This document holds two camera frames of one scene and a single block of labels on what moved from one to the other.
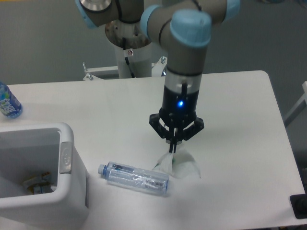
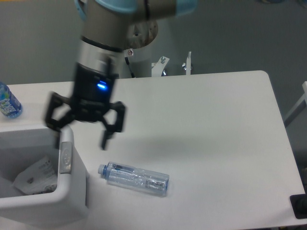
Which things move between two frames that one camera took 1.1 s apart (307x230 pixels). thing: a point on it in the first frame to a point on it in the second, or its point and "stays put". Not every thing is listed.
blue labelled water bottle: (9, 106) stays put
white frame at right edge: (301, 105) stays put
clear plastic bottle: (125, 174) stays put
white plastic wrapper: (181, 162) to (39, 178)
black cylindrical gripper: (180, 102) to (93, 94)
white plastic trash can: (28, 150) stays put
